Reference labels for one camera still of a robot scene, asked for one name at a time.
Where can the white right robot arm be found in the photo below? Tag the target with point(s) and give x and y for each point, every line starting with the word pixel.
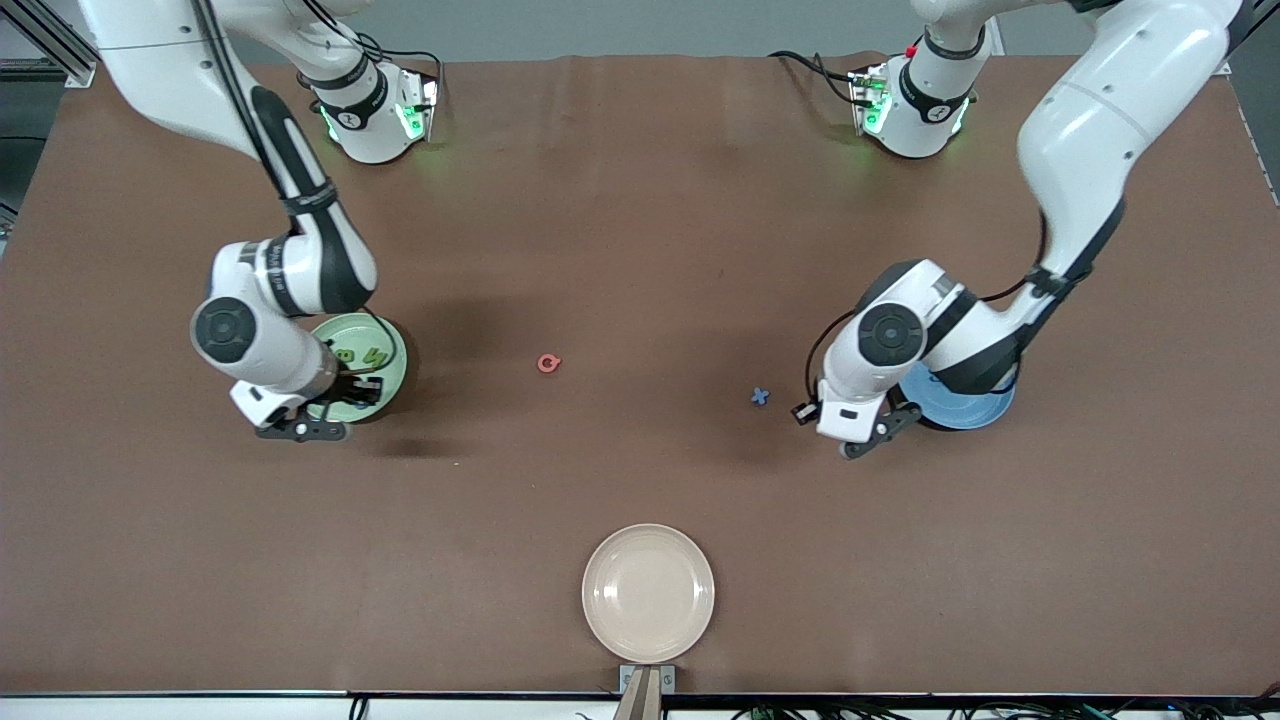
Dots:
pixel 170 60

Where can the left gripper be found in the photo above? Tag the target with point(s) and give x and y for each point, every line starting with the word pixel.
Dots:
pixel 907 411

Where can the blue plate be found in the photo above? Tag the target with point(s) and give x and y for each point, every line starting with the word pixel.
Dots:
pixel 960 410

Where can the aluminium camera post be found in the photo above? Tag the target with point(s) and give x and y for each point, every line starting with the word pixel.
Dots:
pixel 640 705

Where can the green letter N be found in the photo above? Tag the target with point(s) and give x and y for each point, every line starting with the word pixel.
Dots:
pixel 377 357

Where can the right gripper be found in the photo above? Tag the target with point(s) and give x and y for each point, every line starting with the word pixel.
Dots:
pixel 352 391

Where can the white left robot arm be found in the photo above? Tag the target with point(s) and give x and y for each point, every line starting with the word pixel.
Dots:
pixel 1120 90

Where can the grey metal mount bracket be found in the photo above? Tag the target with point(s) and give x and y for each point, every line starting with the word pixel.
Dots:
pixel 625 680

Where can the red letter Q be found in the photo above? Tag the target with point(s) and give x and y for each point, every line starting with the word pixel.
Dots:
pixel 541 364

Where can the brown table cover mat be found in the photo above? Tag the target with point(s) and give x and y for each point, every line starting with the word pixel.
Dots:
pixel 640 250

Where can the aluminium frame strut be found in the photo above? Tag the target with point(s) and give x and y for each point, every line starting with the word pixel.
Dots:
pixel 60 60
pixel 1250 40

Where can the beige plate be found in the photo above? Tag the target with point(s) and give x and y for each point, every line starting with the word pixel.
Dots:
pixel 648 593

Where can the light green plate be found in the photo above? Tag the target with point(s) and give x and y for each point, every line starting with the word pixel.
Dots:
pixel 396 350

